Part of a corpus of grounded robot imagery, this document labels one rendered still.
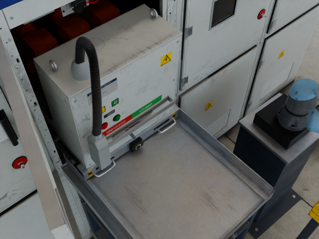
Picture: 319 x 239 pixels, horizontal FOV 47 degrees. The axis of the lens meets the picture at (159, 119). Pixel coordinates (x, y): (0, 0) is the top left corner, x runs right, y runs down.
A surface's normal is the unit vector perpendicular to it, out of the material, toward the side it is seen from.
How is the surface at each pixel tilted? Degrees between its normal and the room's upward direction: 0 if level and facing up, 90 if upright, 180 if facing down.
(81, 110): 94
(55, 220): 0
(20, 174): 90
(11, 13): 90
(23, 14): 90
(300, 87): 8
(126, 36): 3
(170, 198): 0
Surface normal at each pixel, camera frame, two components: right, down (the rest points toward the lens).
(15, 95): 0.00, -0.62
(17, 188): 0.65, 0.59
